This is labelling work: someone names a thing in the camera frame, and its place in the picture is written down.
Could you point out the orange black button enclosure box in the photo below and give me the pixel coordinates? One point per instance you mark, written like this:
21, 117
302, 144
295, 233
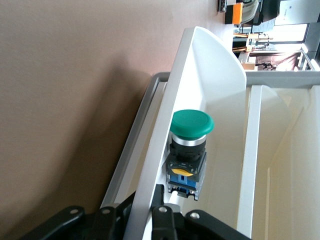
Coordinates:
237, 13

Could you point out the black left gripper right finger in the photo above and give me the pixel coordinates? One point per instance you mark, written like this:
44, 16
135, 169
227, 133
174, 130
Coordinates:
170, 225

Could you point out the white plastic drawer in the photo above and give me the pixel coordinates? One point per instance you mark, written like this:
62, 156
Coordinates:
212, 75
252, 150
315, 150

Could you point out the green mushroom push button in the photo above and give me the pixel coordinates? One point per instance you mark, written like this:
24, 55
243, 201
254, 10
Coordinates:
192, 122

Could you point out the white drawer cabinet shell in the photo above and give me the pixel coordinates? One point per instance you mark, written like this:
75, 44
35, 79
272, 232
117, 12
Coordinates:
141, 120

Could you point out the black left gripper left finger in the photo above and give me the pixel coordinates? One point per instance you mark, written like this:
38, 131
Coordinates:
100, 225

